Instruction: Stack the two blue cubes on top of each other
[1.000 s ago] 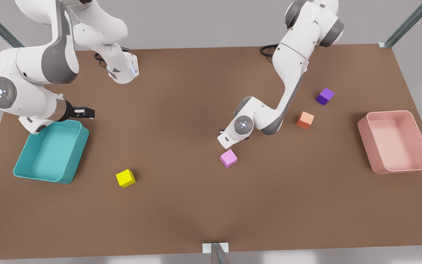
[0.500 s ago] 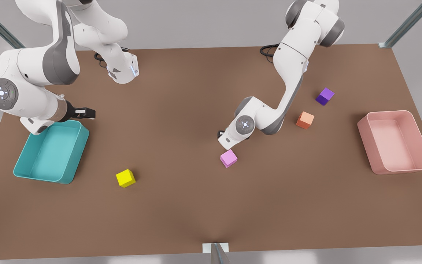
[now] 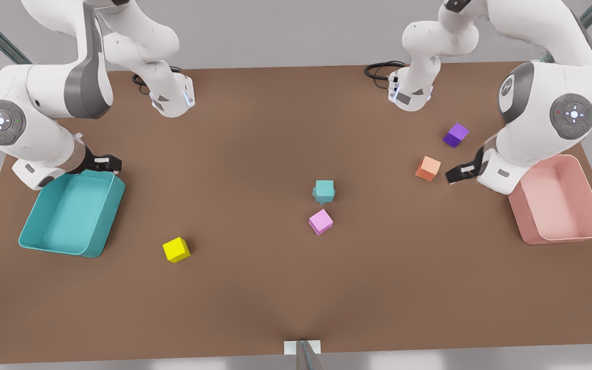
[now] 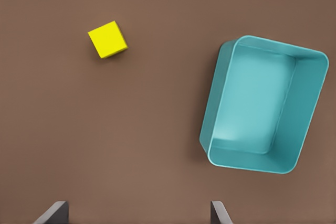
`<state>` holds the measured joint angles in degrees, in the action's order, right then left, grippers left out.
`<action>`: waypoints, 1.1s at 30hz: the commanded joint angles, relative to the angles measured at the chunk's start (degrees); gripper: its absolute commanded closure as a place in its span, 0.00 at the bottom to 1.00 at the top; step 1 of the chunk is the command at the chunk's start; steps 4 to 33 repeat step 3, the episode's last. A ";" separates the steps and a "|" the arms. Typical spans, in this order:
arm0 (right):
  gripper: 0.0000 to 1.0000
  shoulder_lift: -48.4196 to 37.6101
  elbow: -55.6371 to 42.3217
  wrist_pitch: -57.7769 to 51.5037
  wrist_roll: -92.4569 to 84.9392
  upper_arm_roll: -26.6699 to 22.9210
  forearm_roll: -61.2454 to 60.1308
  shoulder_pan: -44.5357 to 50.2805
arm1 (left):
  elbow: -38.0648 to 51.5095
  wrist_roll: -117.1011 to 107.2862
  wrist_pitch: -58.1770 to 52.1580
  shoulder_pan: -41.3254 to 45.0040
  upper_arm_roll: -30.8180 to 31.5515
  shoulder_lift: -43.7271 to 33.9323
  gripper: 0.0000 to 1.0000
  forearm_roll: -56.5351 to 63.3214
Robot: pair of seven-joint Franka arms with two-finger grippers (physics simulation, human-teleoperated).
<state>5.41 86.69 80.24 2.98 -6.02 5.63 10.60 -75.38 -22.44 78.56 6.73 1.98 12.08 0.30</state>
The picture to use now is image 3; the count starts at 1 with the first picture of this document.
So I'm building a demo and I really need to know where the pale post foot plate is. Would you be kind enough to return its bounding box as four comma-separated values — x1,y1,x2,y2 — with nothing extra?
284,340,322,356

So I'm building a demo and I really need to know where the black cable loop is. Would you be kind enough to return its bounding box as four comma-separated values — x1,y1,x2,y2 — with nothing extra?
132,66,183,96
364,61,410,91

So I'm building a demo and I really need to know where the pink cube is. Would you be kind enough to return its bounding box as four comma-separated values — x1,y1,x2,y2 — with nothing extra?
309,209,334,236

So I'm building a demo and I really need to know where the pink plastic bin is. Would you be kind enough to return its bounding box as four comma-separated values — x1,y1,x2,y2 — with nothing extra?
508,154,592,246

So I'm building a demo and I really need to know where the yellow cube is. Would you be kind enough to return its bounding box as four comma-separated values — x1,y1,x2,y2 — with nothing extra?
162,237,191,264

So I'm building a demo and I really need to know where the purple cube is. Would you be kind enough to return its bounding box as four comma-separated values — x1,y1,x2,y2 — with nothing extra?
443,122,470,149

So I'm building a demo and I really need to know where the teal plastic bin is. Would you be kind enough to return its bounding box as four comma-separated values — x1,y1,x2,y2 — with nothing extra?
18,170,126,258

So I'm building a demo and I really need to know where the orange cube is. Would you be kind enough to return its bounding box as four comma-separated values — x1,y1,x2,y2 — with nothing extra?
415,156,441,182

